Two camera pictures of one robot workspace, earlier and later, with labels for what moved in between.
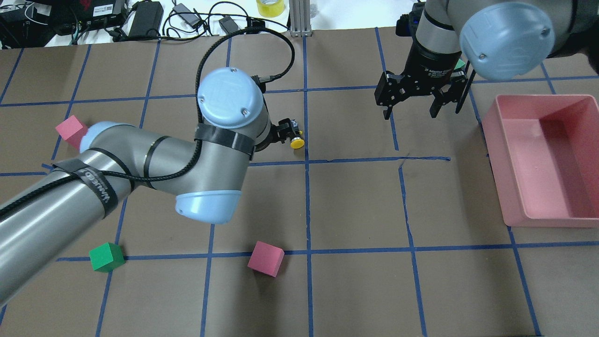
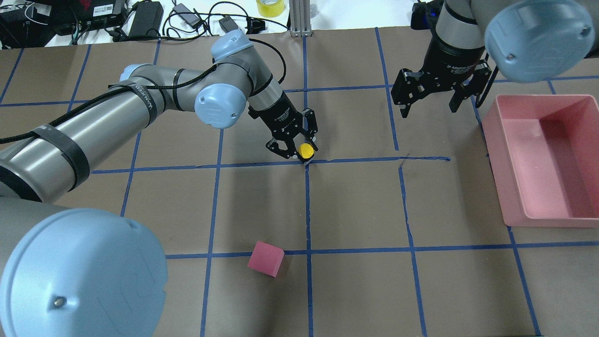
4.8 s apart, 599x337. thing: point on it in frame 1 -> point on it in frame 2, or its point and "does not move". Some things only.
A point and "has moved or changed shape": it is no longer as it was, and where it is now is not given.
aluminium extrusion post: x=300 y=20 does not move
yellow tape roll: x=270 y=8 does not move
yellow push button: x=297 y=142 has moved or changed shape
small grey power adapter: x=191 y=18 does not move
